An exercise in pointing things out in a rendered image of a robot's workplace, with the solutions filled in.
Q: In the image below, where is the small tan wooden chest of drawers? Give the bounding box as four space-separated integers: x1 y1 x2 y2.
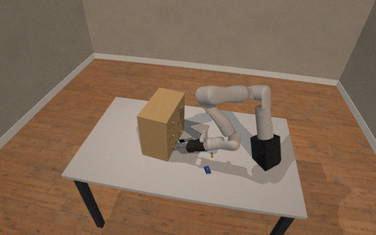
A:
137 87 185 162

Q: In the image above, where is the brown wooden drawer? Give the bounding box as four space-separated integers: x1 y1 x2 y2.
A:
167 109 176 135
176 121 184 143
176 109 184 132
167 135 176 160
176 95 185 120
167 123 176 149

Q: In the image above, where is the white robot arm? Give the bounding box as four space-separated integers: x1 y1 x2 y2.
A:
196 85 273 151

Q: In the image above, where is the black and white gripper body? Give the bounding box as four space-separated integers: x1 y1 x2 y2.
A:
186 130 214 153

